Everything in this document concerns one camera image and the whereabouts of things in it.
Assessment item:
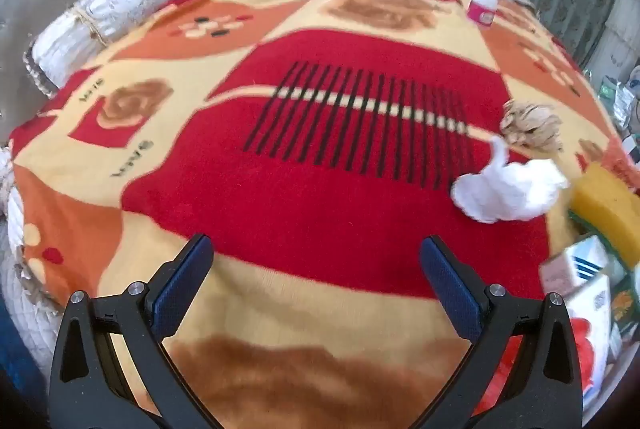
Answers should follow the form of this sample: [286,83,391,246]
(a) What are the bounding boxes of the white tissue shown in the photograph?
[450,136,570,224]

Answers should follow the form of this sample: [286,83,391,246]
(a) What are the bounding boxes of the yellow green sponge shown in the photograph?
[568,162,640,270]

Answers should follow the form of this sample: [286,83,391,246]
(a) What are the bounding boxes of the red plastic bag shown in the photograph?
[473,316,596,415]

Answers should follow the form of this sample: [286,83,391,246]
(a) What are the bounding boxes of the white bolster pillow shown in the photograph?
[23,0,171,98]

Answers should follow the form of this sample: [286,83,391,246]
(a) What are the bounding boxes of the silver foil bag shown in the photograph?
[597,76,638,132]

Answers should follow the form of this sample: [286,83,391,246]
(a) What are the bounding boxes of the red orange patterned blanket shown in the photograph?
[10,0,614,428]

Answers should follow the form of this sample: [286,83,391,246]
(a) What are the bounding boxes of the dark green snack wrapper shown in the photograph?
[611,275,639,340]

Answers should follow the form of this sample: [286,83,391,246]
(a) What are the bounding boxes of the white pink pill bottle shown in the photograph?
[466,0,498,27]

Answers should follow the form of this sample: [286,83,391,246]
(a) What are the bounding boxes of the blue striped white box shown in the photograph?
[538,235,611,297]

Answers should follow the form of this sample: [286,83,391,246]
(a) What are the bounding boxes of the white blue medicine box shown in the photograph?
[565,274,611,409]

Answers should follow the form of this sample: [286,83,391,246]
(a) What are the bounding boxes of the brown paper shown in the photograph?
[500,100,563,152]

